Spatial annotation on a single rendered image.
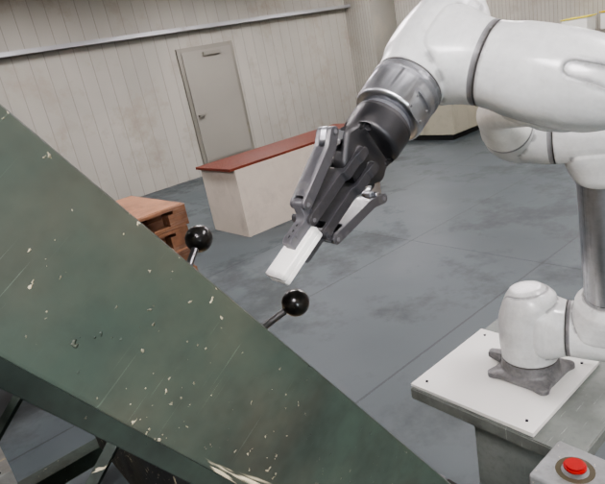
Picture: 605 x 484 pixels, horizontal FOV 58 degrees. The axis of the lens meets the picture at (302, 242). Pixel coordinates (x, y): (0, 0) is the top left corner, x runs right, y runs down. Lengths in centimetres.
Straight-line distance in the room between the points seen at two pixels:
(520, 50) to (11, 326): 55
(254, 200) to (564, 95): 530
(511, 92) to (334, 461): 43
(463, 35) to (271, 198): 536
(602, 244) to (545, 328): 33
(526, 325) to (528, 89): 102
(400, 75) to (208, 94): 942
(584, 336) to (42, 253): 140
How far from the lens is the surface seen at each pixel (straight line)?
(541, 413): 160
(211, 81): 1010
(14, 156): 33
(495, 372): 172
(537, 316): 158
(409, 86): 66
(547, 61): 65
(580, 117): 66
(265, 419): 46
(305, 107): 1140
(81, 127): 913
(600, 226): 134
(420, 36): 70
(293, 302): 72
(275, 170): 599
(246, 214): 580
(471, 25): 70
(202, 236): 74
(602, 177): 124
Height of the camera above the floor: 175
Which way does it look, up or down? 19 degrees down
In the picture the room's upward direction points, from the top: 11 degrees counter-clockwise
